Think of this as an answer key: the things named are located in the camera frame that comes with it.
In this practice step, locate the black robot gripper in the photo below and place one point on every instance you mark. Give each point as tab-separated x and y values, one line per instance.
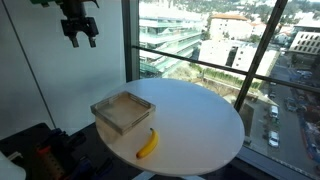
77	21

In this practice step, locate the yellow banana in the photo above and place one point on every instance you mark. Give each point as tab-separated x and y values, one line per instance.
149	146

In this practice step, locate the shallow wooden tray box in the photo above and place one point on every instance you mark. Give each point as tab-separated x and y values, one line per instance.
123	111

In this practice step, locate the black window railing bar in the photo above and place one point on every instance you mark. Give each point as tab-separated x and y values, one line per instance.
247	74

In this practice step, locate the round white table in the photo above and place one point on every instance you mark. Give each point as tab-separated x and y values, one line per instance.
199	131

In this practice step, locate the white rounded object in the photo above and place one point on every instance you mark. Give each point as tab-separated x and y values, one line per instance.
9	170

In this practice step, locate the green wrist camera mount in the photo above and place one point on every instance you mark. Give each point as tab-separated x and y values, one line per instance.
45	3

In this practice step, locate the blue handled clamp tool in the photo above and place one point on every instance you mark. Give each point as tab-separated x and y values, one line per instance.
85	170

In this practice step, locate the orange handled clamp tool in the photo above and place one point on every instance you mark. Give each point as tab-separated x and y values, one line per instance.
50	163

